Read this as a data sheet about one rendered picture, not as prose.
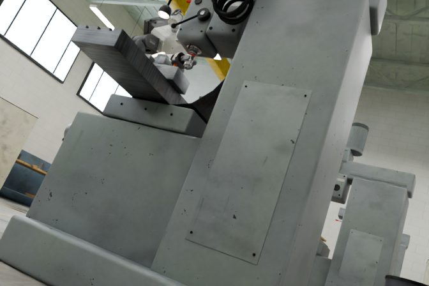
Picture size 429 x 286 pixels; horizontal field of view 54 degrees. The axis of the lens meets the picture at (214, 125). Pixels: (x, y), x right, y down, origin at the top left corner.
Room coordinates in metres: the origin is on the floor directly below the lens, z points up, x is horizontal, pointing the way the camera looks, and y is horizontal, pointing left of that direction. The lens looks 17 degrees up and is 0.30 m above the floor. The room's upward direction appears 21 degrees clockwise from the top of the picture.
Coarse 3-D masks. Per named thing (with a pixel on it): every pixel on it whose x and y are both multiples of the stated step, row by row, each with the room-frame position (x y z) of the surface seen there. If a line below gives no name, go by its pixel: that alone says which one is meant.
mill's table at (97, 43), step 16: (80, 32) 1.56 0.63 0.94; (96, 32) 1.52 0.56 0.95; (112, 32) 1.48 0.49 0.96; (80, 48) 1.61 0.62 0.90; (96, 48) 1.54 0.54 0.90; (112, 48) 1.48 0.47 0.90; (128, 48) 1.53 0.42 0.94; (112, 64) 1.66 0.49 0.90; (128, 64) 1.59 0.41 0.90; (144, 64) 1.64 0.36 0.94; (128, 80) 1.78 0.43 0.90; (144, 80) 1.70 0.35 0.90; (160, 80) 1.76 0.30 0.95; (144, 96) 1.91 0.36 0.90; (160, 96) 1.82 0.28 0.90; (176, 96) 1.90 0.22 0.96
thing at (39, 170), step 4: (16, 160) 9.36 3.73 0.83; (20, 160) 9.44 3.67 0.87; (20, 164) 10.14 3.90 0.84; (24, 164) 9.57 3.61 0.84; (28, 164) 9.64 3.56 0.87; (40, 164) 10.57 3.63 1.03; (44, 164) 10.65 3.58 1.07; (28, 168) 10.50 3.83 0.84; (32, 168) 9.89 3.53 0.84; (36, 168) 9.87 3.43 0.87; (40, 168) 10.56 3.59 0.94; (40, 172) 10.40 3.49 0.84; (44, 172) 10.10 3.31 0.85; (16, 192) 9.76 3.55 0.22; (28, 196) 10.43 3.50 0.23; (32, 196) 10.67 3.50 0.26
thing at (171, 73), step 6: (162, 60) 1.82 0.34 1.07; (168, 60) 1.83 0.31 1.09; (156, 66) 1.83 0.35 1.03; (162, 66) 1.81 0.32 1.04; (168, 66) 1.80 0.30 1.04; (174, 66) 1.78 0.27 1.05; (162, 72) 1.81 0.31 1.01; (168, 72) 1.79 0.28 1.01; (174, 72) 1.78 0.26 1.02; (180, 72) 1.80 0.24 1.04; (168, 78) 1.79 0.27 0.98; (174, 78) 1.78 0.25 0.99; (180, 78) 1.82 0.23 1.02; (174, 84) 1.82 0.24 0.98; (180, 84) 1.84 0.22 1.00; (186, 84) 1.89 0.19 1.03; (180, 90) 1.87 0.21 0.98; (186, 90) 1.91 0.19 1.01
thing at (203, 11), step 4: (204, 8) 1.94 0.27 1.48; (200, 12) 1.94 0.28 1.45; (204, 12) 1.94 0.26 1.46; (208, 12) 1.93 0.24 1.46; (196, 16) 1.96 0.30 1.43; (200, 16) 1.94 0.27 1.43; (204, 16) 1.93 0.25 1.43; (208, 16) 1.94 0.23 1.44; (184, 20) 1.98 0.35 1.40; (200, 20) 1.97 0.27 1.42; (204, 20) 1.96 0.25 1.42; (172, 24) 2.00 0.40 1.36; (176, 24) 2.00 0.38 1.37
